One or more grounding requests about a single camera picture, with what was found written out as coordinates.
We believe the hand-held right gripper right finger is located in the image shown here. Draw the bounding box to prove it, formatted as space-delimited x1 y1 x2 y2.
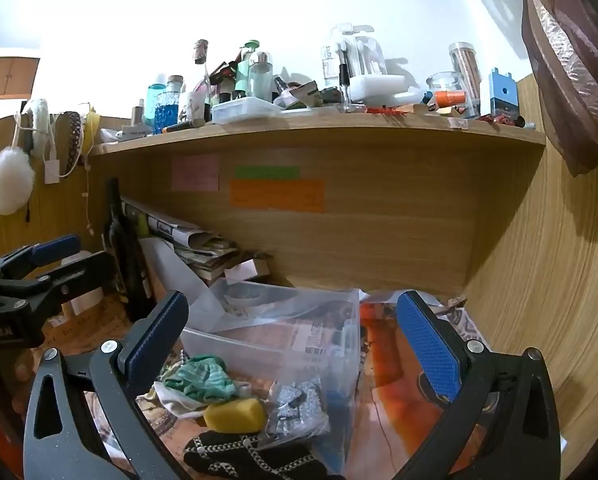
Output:
394 290 566 480

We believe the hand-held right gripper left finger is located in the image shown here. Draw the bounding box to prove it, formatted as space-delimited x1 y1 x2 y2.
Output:
23 290 190 480

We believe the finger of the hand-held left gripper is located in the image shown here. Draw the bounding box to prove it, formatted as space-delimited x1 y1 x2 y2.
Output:
0 251 116 311
0 233 82 288

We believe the green striped cloth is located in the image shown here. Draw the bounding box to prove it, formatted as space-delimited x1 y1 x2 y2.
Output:
161 355 237 405

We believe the yellow sponge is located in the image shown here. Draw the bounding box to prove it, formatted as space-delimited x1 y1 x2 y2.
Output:
203 396 268 433

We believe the clear plastic storage bin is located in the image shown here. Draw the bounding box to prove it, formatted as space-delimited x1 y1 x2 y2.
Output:
179 279 364 477

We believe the black patterned knit glove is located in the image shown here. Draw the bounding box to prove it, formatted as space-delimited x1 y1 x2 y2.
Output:
183 430 330 480

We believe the patterned grey cloth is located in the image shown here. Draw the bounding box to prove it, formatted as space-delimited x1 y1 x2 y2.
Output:
444 305 486 347

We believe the dark wine bottle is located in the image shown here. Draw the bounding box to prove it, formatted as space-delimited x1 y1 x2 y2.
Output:
103 177 154 322

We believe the orange printed poster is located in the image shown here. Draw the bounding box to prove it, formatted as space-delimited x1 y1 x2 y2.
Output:
358 300 480 480

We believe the white paper sheet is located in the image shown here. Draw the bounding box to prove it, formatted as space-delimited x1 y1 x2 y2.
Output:
139 237 214 306

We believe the white cloth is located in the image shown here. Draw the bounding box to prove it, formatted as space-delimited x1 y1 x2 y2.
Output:
138 382 210 420

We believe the white fluffy pompom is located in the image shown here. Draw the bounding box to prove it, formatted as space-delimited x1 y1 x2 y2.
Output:
0 146 36 216

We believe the stack of folded newspapers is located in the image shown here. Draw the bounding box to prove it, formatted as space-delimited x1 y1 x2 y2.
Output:
121 199 274 287

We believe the brown beaded headband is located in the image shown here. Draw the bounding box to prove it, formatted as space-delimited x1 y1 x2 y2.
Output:
60 111 85 178

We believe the yellow hanging item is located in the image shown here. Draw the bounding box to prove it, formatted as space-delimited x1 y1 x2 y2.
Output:
83 106 102 154

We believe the white fluffy headband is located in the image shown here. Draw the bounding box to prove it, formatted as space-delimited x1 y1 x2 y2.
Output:
21 98 51 137

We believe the silver sequin pouch in bag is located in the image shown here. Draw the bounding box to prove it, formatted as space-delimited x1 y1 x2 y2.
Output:
265 375 332 442

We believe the pink sticky note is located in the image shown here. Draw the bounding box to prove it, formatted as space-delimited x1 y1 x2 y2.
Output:
171 156 220 192

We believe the black marker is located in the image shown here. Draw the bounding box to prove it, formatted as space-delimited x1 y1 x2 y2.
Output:
162 118 206 134

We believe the glass jar of blue beads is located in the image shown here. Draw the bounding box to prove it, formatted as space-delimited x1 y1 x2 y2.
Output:
154 91 182 129

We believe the wooden cabinet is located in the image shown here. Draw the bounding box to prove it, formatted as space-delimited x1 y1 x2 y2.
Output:
0 57 41 101

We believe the orange sticky note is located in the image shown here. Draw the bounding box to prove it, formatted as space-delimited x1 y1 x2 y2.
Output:
228 179 326 213

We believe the blue liquid bottle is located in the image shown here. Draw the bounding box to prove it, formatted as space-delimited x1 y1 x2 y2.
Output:
146 74 168 128

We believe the green sticky note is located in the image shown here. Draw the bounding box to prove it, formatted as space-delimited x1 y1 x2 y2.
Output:
234 166 302 180

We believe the white cup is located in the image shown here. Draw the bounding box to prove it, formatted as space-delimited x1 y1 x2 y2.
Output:
187 91 210 121

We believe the white plastic box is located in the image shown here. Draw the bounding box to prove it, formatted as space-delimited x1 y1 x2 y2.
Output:
211 97 284 125

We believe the cork-stoppered glass bottle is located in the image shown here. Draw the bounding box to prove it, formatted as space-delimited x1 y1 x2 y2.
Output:
192 39 216 111

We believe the wooden shelf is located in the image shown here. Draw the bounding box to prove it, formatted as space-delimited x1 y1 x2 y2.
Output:
86 104 548 161

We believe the orange capped marker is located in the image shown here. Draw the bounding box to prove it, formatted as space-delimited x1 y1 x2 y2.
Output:
430 90 468 110

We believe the teal pump bottle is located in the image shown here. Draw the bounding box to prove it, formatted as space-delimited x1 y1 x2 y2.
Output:
234 40 260 100

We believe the blue plastic box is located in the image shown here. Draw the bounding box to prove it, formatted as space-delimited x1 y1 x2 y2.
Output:
488 67 519 120

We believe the white rectangular block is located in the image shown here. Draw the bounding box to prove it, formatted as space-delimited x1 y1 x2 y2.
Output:
351 73 408 104

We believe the frosted bottle with silver cap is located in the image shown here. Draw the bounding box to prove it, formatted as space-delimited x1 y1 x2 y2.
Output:
249 51 274 103

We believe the round glass jar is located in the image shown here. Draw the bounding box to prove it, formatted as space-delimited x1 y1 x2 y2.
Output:
425 71 462 107

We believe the clear jar of brown sticks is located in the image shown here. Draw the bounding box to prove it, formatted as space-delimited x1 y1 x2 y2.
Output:
448 41 482 119

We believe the black capped clear tube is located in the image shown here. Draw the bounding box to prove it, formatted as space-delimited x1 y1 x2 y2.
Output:
337 50 352 112

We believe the large clear pump bottle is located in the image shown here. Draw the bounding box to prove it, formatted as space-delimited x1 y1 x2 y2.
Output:
321 23 388 92

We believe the brown hanging bag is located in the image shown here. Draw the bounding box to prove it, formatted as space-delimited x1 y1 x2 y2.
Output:
436 0 598 178

